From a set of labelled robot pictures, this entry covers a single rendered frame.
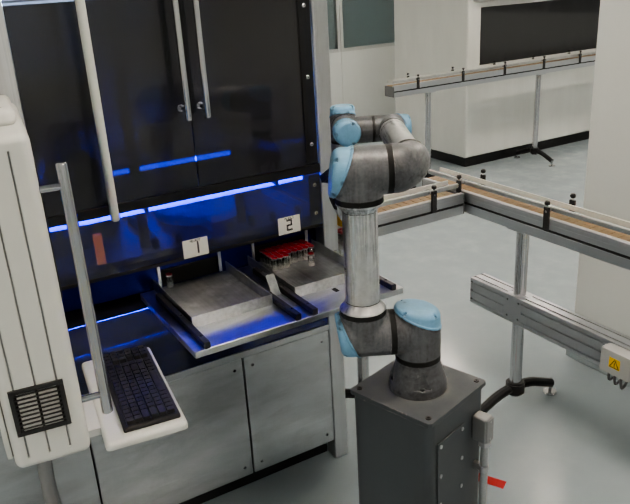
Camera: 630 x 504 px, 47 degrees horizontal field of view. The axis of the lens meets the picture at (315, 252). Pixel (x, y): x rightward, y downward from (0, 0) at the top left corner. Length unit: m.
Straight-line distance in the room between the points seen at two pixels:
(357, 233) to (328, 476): 1.42
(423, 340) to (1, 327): 0.96
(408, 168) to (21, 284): 0.87
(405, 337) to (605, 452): 1.50
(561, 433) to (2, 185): 2.40
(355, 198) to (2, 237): 0.75
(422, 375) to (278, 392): 0.93
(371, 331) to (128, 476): 1.14
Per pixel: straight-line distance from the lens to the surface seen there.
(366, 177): 1.63
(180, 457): 2.63
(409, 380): 1.86
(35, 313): 1.64
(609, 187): 3.36
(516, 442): 3.12
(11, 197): 1.56
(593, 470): 3.03
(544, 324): 2.96
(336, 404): 2.85
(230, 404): 2.61
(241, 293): 2.29
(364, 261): 1.71
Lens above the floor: 1.81
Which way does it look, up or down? 21 degrees down
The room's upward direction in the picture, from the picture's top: 3 degrees counter-clockwise
